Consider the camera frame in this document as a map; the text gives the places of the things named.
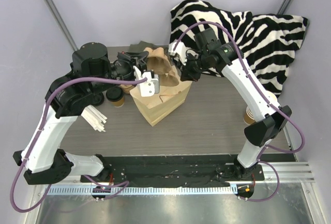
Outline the black plastic cup lid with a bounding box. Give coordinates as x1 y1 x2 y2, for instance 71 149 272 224
106 87 124 102

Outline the brown paper bag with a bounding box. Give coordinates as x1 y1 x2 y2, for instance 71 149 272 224
130 81 192 126

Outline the separated brown pulp cup carrier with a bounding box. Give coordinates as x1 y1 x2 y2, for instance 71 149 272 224
144 47 179 87

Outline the brown paper coffee cup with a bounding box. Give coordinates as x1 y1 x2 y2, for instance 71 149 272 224
111 96 125 108

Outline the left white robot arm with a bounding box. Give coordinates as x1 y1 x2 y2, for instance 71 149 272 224
13 42 148 185

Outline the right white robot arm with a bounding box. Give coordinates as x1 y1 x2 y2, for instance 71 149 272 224
169 28 292 180

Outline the olive green cloth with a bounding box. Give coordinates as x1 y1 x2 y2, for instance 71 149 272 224
128 41 156 53

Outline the stack of black lids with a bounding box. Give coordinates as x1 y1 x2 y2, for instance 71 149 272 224
93 93 104 106

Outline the white wrapped straws bundle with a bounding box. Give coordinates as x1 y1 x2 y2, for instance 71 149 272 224
81 105 107 132

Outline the stack of paper cups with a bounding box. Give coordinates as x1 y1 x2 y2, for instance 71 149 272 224
243 92 278 126

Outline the zebra print blanket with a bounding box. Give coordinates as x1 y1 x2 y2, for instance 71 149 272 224
170 0 310 97

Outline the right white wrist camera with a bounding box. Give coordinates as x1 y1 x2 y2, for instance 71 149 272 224
168 41 187 66

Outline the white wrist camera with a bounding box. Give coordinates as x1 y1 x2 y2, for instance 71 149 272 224
133 66 160 97
168 41 187 66

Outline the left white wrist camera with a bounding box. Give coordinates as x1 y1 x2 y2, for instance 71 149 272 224
133 66 160 97

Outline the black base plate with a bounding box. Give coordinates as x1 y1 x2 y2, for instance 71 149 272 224
80 154 265 183

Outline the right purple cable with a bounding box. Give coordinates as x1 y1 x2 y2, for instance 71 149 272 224
172 21 306 202

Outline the purple cable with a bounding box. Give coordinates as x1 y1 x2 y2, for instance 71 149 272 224
172 21 306 202
9 77 148 213

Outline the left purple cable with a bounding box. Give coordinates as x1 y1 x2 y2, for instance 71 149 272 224
9 77 148 213

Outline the aluminium rail frame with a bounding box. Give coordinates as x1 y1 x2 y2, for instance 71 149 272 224
24 48 318 224

